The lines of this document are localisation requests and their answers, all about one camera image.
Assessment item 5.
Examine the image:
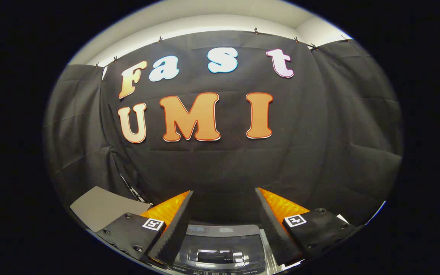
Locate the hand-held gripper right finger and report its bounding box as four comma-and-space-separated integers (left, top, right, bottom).
254, 187, 358, 267

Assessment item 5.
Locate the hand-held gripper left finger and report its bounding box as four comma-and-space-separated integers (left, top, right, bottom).
94, 190, 194, 268

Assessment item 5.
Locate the grey washing machine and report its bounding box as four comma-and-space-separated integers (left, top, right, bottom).
167, 223, 281, 275

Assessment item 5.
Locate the thin black rod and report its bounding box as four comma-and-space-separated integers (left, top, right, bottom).
119, 174, 148, 203

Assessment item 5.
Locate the black backdrop cloth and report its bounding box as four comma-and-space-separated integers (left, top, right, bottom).
42, 31, 404, 230

